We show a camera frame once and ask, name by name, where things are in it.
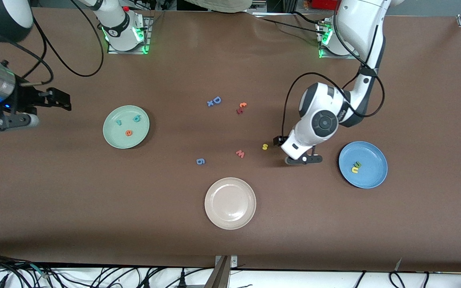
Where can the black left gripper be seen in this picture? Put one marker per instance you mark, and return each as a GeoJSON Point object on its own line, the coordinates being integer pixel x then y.
{"type": "Point", "coordinates": [279, 140]}

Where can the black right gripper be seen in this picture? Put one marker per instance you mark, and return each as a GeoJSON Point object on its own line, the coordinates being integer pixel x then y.
{"type": "Point", "coordinates": [25, 98]}

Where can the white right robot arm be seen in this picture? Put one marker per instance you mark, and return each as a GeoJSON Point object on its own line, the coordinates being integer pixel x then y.
{"type": "Point", "coordinates": [118, 28]}

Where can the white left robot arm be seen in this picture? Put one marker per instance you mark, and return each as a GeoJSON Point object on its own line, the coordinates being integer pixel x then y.
{"type": "Point", "coordinates": [358, 24]}

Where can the coral foam letter w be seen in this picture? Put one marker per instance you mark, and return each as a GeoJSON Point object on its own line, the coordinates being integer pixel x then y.
{"type": "Point", "coordinates": [240, 153]}

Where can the beige round plate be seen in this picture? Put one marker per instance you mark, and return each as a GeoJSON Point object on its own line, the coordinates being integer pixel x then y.
{"type": "Point", "coordinates": [230, 203]}

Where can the blue foam capital D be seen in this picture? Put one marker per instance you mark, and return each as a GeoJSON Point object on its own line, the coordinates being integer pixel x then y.
{"type": "Point", "coordinates": [214, 100]}

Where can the blue foam digit six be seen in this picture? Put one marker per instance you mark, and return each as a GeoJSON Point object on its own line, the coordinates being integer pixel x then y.
{"type": "Point", "coordinates": [200, 161]}

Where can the pale green round plate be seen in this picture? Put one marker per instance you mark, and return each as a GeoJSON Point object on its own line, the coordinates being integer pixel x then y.
{"type": "Point", "coordinates": [138, 136]}

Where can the brown table cover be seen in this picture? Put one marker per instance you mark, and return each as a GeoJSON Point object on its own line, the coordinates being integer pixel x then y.
{"type": "Point", "coordinates": [54, 192]}

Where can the blue round plate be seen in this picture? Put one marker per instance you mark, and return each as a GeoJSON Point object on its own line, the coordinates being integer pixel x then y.
{"type": "Point", "coordinates": [374, 176]}

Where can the red box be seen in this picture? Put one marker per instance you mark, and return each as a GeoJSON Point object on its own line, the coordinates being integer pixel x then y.
{"type": "Point", "coordinates": [326, 4]}

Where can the person in beige top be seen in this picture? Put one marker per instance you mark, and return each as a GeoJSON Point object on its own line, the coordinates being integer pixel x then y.
{"type": "Point", "coordinates": [214, 4]}

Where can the small grey tape scrap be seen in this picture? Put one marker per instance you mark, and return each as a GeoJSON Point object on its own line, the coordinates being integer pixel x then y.
{"type": "Point", "coordinates": [398, 264]}

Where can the aluminium post with bracket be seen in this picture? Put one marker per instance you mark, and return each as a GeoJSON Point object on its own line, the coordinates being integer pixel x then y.
{"type": "Point", "coordinates": [220, 276]}

